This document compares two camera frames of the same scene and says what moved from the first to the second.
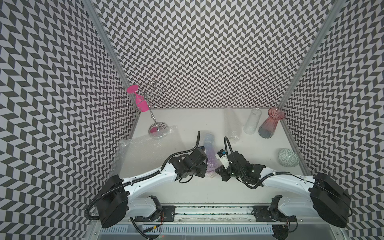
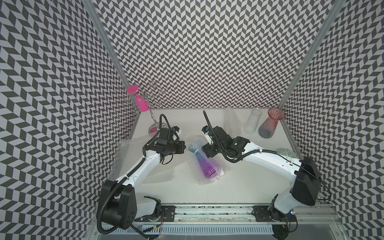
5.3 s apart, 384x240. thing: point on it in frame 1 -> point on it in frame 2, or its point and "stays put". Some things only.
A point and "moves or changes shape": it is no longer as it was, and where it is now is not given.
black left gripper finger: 200,172 -> 180,147
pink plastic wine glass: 140,101 stays put
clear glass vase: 251,124 stays put
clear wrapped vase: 233,125 stays put
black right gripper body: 236,173 -> 219,147
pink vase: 268,128 stays put
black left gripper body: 194,167 -> 172,147
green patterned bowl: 287,158 stays put
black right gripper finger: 225,173 -> 209,150
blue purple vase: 209,148 moves or changes shape
